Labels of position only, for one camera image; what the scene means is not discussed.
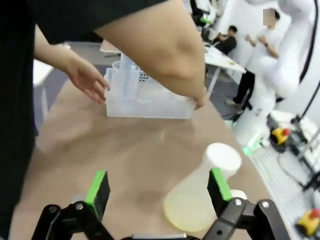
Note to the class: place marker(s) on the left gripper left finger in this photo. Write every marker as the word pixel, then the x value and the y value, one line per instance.
pixel 97 197

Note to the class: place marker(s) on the person's right forearm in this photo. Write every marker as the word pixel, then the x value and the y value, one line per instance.
pixel 162 50

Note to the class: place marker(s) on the translucent plastic conical flask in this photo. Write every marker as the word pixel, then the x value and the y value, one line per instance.
pixel 190 200

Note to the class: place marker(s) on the person in black t-shirt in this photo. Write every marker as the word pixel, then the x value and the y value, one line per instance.
pixel 15 100

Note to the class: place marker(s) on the person in white shirt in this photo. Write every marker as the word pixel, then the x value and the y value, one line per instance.
pixel 260 57

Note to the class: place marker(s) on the person's left forearm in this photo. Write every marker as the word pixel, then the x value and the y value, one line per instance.
pixel 52 52

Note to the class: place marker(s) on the white background table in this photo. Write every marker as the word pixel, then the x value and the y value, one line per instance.
pixel 222 58

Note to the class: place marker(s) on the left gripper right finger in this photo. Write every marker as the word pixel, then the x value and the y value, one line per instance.
pixel 220 192

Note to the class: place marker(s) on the white round flask cap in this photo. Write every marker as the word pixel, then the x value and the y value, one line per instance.
pixel 222 157

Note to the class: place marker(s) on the clear plastic measuring beaker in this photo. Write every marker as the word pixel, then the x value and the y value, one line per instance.
pixel 122 85

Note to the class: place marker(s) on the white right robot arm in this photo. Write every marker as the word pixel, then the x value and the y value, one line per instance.
pixel 257 105

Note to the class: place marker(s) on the seated person in black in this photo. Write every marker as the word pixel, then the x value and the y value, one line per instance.
pixel 226 41

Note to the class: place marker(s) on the person's left hand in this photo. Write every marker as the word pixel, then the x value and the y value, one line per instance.
pixel 87 80

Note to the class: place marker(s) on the clear graduated cylinder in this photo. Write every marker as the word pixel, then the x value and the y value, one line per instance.
pixel 126 62

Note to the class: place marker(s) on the white perforated plastic basket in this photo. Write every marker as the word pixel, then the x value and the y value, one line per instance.
pixel 150 107

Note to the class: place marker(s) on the yellow red emergency stop button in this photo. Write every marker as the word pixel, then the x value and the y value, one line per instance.
pixel 280 135
pixel 310 221

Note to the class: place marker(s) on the person's right hand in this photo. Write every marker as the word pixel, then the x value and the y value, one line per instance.
pixel 201 101

